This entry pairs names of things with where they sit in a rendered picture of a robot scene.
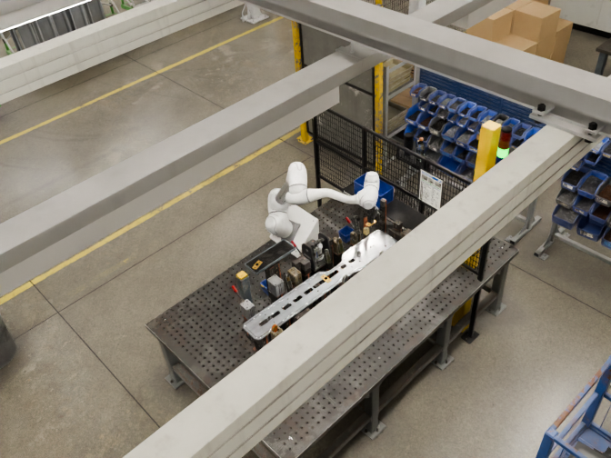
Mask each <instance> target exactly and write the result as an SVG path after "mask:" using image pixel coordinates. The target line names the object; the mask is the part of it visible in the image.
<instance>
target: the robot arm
mask: <svg viewBox="0 0 611 458"><path fill-rule="evenodd" d="M378 190H379V176H378V174H377V173H376V172H368V173H367V174H366V177H365V181H364V189H363V190H361V191H359V192H358V193H357V194H356V195H352V196H349V195H346V194H342V193H339V192H337V191H335V190H332V189H307V174H306V168H305V166H304V165H303V164H302V163H300V162H293V163H291V164H290V165H289V168H288V172H287V176H286V182H285V184H284V185H283V186H282V188H275V189H273V190H272V191H271V192H270V194H269V196H268V213H269V216H268V217H267V218H266V220H265V228H266V230H267V231H268V232H269V233H270V234H273V235H275V236H277V237H281V240H283V239H285V240H286V241H288V242H289V243H290V244H291V241H294V239H295V235H296V233H297V231H298V229H299V227H300V226H301V224H298V223H295V222H293V221H291V220H289V219H288V216H287V209H288V205H289V204H295V205H299V204H308V203H311V202H314V201H315V200H318V199H321V198H325V197H329V198H333V199H336V200H337V201H340V202H343V203H347V204H359V205H360V206H363V207H364V208H365V209H366V213H367V214H368V222H370V221H371V224H372V223H373V222H374V220H375V217H376V216H377V212H378V209H379V207H376V202H377V198H378Z"/></svg>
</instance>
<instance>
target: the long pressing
mask: <svg viewBox="0 0 611 458"><path fill-rule="evenodd" d="M397 242H398V241H397V240H396V239H395V238H393V237H392V236H390V235H388V234H386V233H385V232H383V231H381V230H376V231H374V232H373V233H371V234H370V235H369V236H368V237H366V238H365V239H363V240H362V241H360V242H359V243H357V244H356V245H354V246H353V247H351V248H350V249H348V250H347V251H345V252H344V253H343V254H342V262H341V263H340V264H338V265H337V266H335V267H334V268H333V269H331V270H330V271H326V272H317V273H316V274H314V275H313V276H311V277H310V278H308V279H307V280H305V281H304V282H302V283H301V284H300V285H298V286H297V287H296V288H294V289H293V290H291V291H290V292H288V293H287V294H285V295H284V296H282V297H281V298H279V299H278V300H276V301H275V302H273V303H272V304H270V305H269V306H267V307H266V308H265V309H264V310H262V311H261V312H260V313H258V314H256V315H255V316H253V317H252V318H250V319H249V320H247V321H246V322H245V323H244V324H243V328H244V330H245V331H246V332H248V333H249V334H250V335H251V336H252V337H253V338H254V339H255V340H261V339H263V338H264V337H266V336H267V335H269V334H270V332H271V331H272V325H273V324H277V326H280V325H282V324H284V323H285V322H286V321H288V320H289V319H291V318H292V317H293V316H295V315H296V314H298V313H299V312H301V311H302V310H304V309H305V308H306V307H307V306H308V305H310V304H311V303H313V302H314V301H316V300H317V299H318V298H320V297H321V296H322V295H324V294H326V293H327V292H328V291H330V290H331V289H333V288H334V287H335V286H337V285H338V284H340V283H341V282H342V279H343V276H344V274H347V275H348V277H349V276H350V275H352V274H353V273H356V272H359V271H361V270H363V269H364V268H365V267H366V266H368V265H369V264H371V263H372V262H373V261H374V260H375V259H376V258H377V257H379V253H380V252H381V251H382V250H384V251H386V250H388V249H389V248H390V247H392V246H393V245H394V244H396V243H397ZM370 245H371V247H372V248H370ZM373 245H374V246H373ZM357 251H360V252H361V257H357ZM351 259H354V260H355V261H354V262H352V263H351V264H350V263H349V261H350V260H351ZM359 261H361V262H359ZM344 264H345V265H347V267H346V268H344V269H340V267H341V266H342V265H344ZM335 270H337V271H338V273H337V274H335V275H334V276H332V277H331V278H330V279H331V280H332V281H331V282H329V283H327V282H324V283H322V284H321V285H319V286H318V287H317V288H314V287H313V286H314V285H316V284H317V283H319V282H320V281H322V280H323V279H322V278H321V276H322V275H323V274H324V275H326V276H328V275H330V274H331V273H332V272H334V271H335ZM310 288H312V289H313V291H312V292H310V293H309V294H304V292H306V291H307V290H308V289H310ZM300 295H301V296H302V297H303V298H301V299H300V300H299V301H297V302H296V303H295V302H294V301H293V300H295V299H296V298H297V297H298V296H300ZM287 299H288V300H287ZM287 304H291V306H290V307H288V308H287V309H285V310H283V309H282V308H283V307H284V306H286V305H287ZM277 311H278V312H280V314H279V315H277V316H276V317H275V318H272V317H271V318H272V319H270V320H268V319H267V318H268V316H269V315H270V316H271V315H272V314H274V313H276V312H277ZM265 319H267V320H268V321H269V322H268V323H266V324H264V325H263V326H260V325H259V324H260V323H262V322H263V321H264V320H265Z"/></svg>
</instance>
